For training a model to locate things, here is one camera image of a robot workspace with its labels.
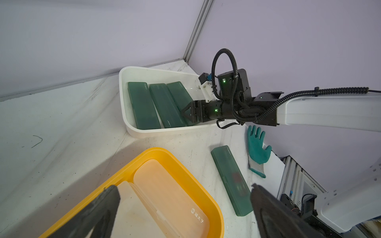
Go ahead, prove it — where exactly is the white plastic storage box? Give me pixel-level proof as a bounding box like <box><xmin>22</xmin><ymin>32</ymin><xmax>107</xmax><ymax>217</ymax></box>
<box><xmin>119</xmin><ymin>66</ymin><xmax>216</xmax><ymax>138</ymax></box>

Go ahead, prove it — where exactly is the clear pencil case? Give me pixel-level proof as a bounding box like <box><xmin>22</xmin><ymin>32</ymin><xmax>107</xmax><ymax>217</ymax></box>
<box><xmin>111</xmin><ymin>181</ymin><xmax>165</xmax><ymax>238</ymax></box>
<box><xmin>133</xmin><ymin>159</ymin><xmax>210</xmax><ymax>238</ymax></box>

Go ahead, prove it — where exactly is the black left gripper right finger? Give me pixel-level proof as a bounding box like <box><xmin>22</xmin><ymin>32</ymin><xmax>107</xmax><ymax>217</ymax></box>
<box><xmin>250</xmin><ymin>183</ymin><xmax>323</xmax><ymax>238</ymax></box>

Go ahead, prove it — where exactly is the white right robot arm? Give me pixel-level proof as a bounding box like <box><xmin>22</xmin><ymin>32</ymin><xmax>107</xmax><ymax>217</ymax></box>
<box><xmin>180</xmin><ymin>69</ymin><xmax>381</xmax><ymax>234</ymax></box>

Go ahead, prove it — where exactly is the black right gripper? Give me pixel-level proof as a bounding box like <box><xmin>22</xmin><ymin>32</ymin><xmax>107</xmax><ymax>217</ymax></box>
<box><xmin>181</xmin><ymin>68</ymin><xmax>282</xmax><ymax>123</ymax></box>

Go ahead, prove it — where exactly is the green pencil case back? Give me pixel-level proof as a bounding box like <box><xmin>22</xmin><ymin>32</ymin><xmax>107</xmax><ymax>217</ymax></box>
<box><xmin>128</xmin><ymin>82</ymin><xmax>161</xmax><ymax>130</ymax></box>

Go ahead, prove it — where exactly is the green pencil case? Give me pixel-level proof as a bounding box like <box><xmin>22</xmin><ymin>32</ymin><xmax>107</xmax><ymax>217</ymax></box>
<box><xmin>167</xmin><ymin>81</ymin><xmax>194</xmax><ymax>126</ymax></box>
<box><xmin>211</xmin><ymin>145</ymin><xmax>253</xmax><ymax>217</ymax></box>
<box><xmin>128</xmin><ymin>82</ymin><xmax>161</xmax><ymax>130</ymax></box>

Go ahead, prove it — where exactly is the green pencil case back angled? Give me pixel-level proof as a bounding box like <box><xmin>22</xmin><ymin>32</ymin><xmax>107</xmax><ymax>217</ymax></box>
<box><xmin>149</xmin><ymin>83</ymin><xmax>187</xmax><ymax>129</ymax></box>

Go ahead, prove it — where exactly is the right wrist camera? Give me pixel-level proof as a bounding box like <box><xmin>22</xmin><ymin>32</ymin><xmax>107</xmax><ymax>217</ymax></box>
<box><xmin>198</xmin><ymin>73</ymin><xmax>217</xmax><ymax>103</ymax></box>

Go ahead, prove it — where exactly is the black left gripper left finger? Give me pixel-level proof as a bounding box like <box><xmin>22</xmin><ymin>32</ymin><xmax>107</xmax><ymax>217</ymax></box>
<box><xmin>49</xmin><ymin>185</ymin><xmax>121</xmax><ymax>238</ymax></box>

